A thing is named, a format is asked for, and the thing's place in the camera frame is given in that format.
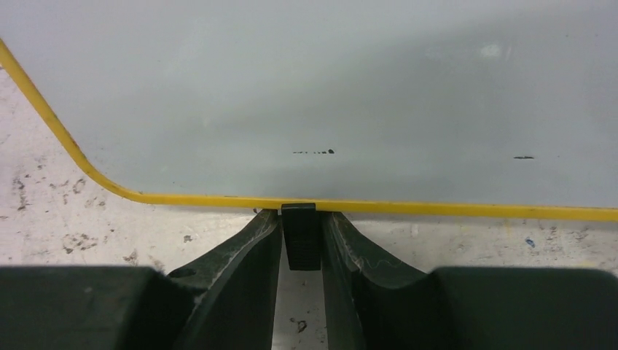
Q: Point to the yellow-framed whiteboard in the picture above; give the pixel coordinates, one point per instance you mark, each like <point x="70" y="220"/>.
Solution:
<point x="458" y="108"/>

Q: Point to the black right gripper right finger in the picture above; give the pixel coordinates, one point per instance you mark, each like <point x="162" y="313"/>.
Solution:
<point x="373" y="300"/>

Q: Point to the black-footed wire whiteboard stand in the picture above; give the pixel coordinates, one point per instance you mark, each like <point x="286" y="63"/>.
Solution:
<point x="302" y="235"/>

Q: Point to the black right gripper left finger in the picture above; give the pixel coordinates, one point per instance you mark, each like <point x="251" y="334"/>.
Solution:
<point x="234" y="287"/>

